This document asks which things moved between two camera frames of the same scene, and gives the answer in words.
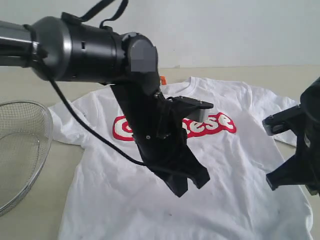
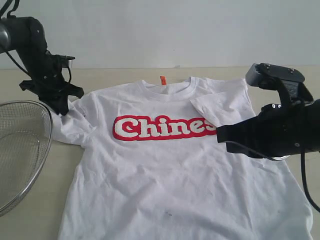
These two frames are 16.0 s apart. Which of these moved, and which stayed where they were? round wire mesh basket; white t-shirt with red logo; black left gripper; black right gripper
Moved: black left gripper; black right gripper
Stayed: round wire mesh basket; white t-shirt with red logo
